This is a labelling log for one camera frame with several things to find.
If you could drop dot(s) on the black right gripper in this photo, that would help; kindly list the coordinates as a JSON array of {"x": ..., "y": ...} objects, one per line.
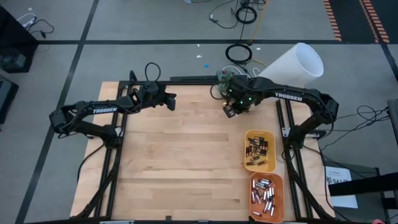
[{"x": 242, "y": 93}]

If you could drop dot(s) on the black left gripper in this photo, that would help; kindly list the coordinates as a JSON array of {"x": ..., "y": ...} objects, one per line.
[{"x": 154, "y": 95}]

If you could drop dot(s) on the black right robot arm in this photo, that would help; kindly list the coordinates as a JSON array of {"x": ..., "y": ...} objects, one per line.
[{"x": 298, "y": 96}]

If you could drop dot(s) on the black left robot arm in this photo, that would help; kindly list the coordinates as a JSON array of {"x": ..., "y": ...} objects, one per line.
[{"x": 102, "y": 110}]

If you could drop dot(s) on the potted succulent plant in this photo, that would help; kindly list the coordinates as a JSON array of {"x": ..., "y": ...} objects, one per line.
[{"x": 224, "y": 85}]

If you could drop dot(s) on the grey power strip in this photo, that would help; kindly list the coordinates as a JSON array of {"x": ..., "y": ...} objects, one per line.
[{"x": 222, "y": 74}]

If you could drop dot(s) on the long black bar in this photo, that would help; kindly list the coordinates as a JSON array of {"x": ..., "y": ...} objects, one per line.
[{"x": 192, "y": 78}]

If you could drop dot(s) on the white cylindrical table lamp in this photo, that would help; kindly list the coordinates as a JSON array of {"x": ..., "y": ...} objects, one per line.
[{"x": 289, "y": 68}]

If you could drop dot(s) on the yellow plastic bin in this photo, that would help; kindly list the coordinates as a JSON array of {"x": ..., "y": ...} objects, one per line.
[{"x": 271, "y": 155}]

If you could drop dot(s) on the orange plastic bin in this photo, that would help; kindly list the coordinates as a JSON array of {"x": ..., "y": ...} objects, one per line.
[{"x": 278, "y": 202}]

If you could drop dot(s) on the black floor mat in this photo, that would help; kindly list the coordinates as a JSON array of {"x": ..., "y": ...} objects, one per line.
[{"x": 349, "y": 18}]

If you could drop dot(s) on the grey side table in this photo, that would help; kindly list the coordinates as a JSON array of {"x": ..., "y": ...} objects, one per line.
[{"x": 367, "y": 168}]

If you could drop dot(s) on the black equipment box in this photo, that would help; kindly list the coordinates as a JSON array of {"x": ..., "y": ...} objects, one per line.
[{"x": 6, "y": 96}]

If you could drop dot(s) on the black cabinet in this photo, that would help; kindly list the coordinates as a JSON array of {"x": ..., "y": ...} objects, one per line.
[{"x": 15, "y": 40}]

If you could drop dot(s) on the white printed paper sheet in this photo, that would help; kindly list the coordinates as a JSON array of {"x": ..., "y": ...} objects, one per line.
[{"x": 345, "y": 202}]

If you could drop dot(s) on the black beam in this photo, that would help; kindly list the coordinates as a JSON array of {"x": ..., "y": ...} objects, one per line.
[{"x": 367, "y": 186}]

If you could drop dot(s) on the red object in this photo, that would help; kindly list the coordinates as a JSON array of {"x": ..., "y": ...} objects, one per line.
[{"x": 377, "y": 221}]

